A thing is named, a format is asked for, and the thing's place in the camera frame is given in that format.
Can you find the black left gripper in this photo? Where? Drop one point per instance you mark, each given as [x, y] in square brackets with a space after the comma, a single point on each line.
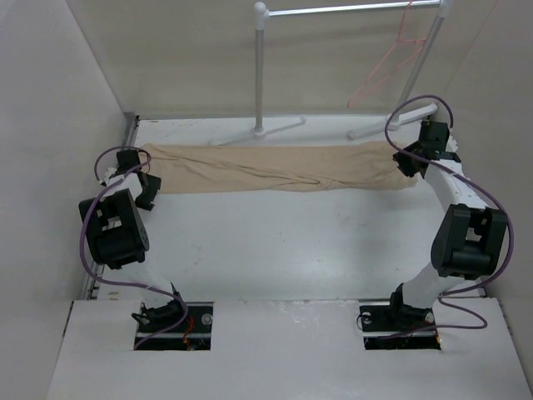
[154, 185]

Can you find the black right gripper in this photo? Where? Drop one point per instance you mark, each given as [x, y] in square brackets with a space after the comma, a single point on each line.
[402, 159]

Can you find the beige trousers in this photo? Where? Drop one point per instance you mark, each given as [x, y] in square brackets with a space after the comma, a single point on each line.
[218, 169]

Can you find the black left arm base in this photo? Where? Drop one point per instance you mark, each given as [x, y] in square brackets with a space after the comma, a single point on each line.
[172, 327]

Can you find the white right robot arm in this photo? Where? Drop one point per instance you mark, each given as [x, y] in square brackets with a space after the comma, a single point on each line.
[468, 243]

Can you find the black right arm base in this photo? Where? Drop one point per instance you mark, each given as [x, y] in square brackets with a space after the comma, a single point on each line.
[389, 324]

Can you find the white clothes rack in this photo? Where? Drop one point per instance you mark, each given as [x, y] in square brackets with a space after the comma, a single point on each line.
[262, 14]

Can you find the pink wire hanger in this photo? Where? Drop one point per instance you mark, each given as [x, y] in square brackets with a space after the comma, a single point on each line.
[403, 51]

